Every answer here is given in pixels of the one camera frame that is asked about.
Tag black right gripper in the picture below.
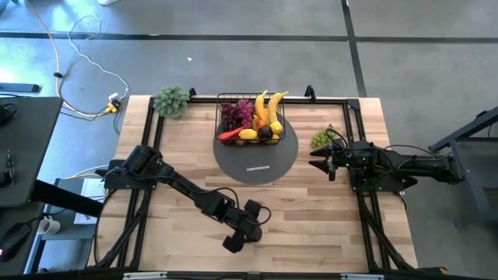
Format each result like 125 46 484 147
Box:
309 139 361 182

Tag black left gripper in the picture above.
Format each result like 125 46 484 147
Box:
222 209 264 254

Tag yellow banana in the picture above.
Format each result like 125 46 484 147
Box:
254 89 270 125
266 91 290 125

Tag pink grape bunch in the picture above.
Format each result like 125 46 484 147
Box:
234 98 256 129

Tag long bright red pepper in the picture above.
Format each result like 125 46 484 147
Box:
216 126 247 142

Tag green grape bunch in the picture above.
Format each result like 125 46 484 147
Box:
310 124 337 149

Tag grey round mat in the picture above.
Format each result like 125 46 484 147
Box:
212 119 300 186

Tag blue grey metal table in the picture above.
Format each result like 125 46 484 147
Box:
429 105 498 229

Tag green potted plant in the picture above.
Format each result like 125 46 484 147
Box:
152 85 191 119

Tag white paper sheet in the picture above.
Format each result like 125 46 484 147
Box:
73 177 107 226

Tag black support beam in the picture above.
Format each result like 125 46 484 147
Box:
30 180 104 219

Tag white yellow power plug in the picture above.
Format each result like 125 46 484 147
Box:
105 92 121 114

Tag white mug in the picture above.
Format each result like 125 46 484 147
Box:
37 214 61 236

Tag black computer mouse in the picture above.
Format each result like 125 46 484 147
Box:
0 223 31 262

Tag dark grey desk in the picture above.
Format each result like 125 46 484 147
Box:
0 96 65 275

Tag black clip tool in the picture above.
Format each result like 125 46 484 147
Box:
0 150 16 187

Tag black flat bar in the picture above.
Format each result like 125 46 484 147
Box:
0 82 41 93

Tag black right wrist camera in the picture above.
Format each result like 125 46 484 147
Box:
338 144 356 164

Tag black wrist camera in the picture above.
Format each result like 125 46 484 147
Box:
244 199 263 215
338 144 356 164

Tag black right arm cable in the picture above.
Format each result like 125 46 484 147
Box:
325 128 351 151

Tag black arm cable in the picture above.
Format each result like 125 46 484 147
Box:
216 187 272 227
325 128 351 151

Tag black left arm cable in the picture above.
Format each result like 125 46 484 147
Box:
216 187 272 227

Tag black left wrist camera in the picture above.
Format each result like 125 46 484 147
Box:
244 199 263 215

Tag black wire basket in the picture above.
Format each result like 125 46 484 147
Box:
214 92 287 146

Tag silver metal bracket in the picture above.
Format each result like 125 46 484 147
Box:
340 273 386 280
122 271 169 280

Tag white cable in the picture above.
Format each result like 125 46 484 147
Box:
66 14 130 100

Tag yellow cable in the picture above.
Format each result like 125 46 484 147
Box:
23 0 117 118

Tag black corded device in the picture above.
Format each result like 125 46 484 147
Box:
0 103 18 128

